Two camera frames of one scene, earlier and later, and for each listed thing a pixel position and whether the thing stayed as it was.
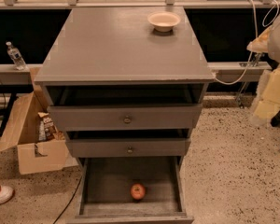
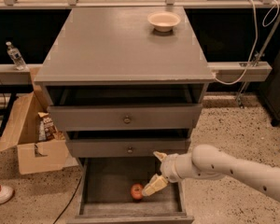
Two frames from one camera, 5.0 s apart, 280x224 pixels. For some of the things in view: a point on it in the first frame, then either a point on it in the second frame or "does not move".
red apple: x=137 y=190 does not move
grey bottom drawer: x=105 y=194 does not move
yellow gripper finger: x=274 y=92 to x=168 y=170
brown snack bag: x=47 y=130 does not move
